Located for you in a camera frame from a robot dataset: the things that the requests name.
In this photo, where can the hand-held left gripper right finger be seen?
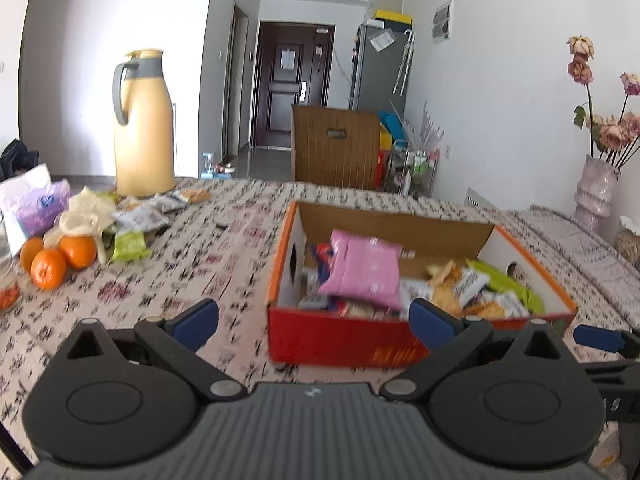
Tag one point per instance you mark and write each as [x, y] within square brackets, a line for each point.
[432, 324]

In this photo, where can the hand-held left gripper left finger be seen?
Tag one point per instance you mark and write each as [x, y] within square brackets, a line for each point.
[195, 321]

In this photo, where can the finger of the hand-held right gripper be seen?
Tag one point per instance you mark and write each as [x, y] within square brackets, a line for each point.
[597, 338]

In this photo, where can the white printed snack packet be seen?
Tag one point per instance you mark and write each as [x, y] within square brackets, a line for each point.
[415, 291]

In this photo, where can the white green snack packet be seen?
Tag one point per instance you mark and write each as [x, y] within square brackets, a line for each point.
[472, 285]

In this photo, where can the bright green snack packet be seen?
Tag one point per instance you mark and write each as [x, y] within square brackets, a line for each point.
[507, 284]

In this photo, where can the large pink snack packet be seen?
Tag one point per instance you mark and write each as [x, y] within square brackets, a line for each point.
[360, 270]

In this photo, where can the red cardboard box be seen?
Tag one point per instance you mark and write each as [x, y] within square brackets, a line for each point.
[340, 342]

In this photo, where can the large red white snack bag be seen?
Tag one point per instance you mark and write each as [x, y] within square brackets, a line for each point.
[322, 260]

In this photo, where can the grey patterned runner cloth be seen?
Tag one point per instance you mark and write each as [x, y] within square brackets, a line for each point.
[590, 260]

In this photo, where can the silver snack packet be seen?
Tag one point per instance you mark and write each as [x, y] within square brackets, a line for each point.
[170, 202]

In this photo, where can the orange white snack packet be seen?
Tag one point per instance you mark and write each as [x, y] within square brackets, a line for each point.
[131, 205]

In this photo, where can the white vented box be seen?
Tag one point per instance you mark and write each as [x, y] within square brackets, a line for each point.
[478, 197]

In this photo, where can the pink ribbed vase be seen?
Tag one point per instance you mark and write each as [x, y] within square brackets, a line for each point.
[595, 195]

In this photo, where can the small green snack packet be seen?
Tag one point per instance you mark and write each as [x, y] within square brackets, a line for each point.
[107, 199]

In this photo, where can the metal storage rack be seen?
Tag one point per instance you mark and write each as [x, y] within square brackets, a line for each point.
[412, 172]

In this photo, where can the cream rubber glove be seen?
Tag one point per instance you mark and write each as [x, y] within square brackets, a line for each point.
[82, 215]

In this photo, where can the pet water fountain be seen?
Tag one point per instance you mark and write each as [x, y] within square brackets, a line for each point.
[217, 167]

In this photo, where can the red gift box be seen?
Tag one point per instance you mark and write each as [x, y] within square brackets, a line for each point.
[381, 167]

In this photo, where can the mop stick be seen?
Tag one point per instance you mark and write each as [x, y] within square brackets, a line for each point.
[175, 145]

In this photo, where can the yellow thermos jug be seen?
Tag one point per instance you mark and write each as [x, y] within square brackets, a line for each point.
[145, 150]

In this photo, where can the wooden chair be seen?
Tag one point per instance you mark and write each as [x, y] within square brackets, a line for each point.
[335, 160]

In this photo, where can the clear glass cup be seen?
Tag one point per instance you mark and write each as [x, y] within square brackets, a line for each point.
[7, 280]

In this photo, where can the purple white tissue pack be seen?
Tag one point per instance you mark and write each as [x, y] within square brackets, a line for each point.
[40, 205]

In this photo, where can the pale purple dried grass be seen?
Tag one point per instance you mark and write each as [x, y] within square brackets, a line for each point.
[425, 127]

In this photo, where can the dried rose bouquet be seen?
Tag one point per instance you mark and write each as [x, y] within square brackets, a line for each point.
[612, 132]

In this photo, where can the dark brown entrance door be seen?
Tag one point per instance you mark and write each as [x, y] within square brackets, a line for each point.
[270, 115]

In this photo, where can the grey side door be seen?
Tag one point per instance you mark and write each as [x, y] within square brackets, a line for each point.
[239, 85]

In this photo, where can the black folding chair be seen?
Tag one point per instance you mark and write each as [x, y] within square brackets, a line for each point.
[17, 157]

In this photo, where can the grey refrigerator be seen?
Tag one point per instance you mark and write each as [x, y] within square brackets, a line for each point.
[375, 75]

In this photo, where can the white umbrella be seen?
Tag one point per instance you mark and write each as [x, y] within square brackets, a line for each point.
[404, 65]

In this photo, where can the yellow box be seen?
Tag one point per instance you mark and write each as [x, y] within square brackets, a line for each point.
[394, 16]

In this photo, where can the white wall panel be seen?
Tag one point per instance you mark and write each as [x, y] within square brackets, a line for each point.
[442, 20]

